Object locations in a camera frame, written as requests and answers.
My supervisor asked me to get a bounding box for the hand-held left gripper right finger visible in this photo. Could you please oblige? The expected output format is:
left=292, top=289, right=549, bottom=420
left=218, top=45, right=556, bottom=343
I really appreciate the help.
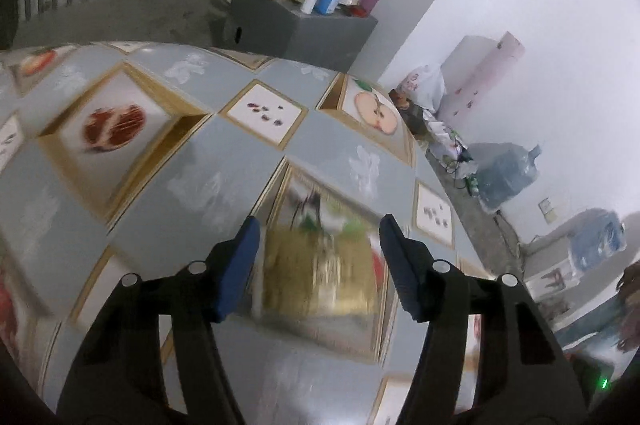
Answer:
left=379, top=214, right=586, bottom=425

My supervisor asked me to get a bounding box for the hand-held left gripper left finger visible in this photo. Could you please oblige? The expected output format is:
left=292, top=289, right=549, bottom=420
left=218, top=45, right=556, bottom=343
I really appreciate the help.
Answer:
left=57, top=216, right=261, bottom=425

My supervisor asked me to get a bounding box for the white water dispenser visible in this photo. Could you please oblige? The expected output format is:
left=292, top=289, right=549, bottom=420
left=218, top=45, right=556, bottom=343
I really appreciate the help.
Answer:
left=519, top=249, right=582, bottom=307

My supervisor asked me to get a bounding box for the fruit print tablecloth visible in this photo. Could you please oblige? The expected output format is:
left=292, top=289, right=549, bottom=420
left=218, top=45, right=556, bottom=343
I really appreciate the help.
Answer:
left=0, top=41, right=526, bottom=425

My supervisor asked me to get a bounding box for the dispenser water bottle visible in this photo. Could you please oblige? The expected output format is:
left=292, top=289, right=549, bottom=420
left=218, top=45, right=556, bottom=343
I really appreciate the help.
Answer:
left=569, top=209, right=627, bottom=274

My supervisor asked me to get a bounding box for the white paper litter pile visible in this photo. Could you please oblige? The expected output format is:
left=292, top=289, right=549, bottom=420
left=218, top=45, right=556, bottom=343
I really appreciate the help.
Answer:
left=424, top=119, right=477, bottom=172

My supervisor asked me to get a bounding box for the large blue water jug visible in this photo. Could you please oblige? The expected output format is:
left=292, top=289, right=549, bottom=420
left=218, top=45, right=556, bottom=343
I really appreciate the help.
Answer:
left=471, top=143, right=544, bottom=212

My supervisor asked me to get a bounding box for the dark brown box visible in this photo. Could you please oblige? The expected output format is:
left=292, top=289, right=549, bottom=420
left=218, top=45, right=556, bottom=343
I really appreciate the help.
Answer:
left=389, top=89, right=432, bottom=136

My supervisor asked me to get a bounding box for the white bag with red print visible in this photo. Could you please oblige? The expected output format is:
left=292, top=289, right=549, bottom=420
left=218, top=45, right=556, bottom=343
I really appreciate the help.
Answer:
left=399, top=63, right=447, bottom=112

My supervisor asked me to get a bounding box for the pink paper roll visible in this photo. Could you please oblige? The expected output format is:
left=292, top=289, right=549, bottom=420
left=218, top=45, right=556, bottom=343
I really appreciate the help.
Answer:
left=442, top=30, right=527, bottom=146

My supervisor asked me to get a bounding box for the grey cabinet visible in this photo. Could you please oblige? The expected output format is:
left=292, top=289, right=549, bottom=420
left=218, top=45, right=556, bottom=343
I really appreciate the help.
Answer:
left=209, top=0, right=379, bottom=74

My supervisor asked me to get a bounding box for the wall socket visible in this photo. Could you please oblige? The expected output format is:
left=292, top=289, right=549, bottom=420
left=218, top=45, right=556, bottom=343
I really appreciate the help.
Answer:
left=537, top=197, right=559, bottom=224

